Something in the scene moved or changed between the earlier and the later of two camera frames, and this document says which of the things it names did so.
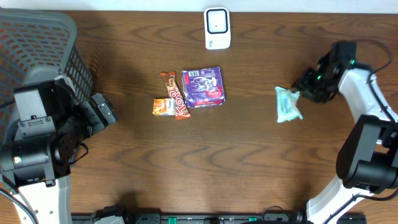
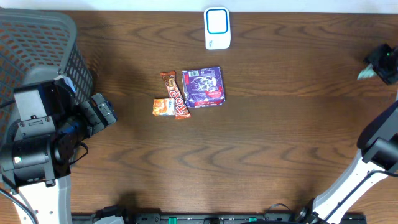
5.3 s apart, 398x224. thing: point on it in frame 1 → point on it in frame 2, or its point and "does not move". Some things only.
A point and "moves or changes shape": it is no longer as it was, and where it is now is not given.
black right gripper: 303,85 → 378,58
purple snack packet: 203,87 does not move
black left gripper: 101,109 does not move
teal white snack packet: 287,104 moves or changes shape
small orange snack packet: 164,106 does not move
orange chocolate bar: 181,109 does not move
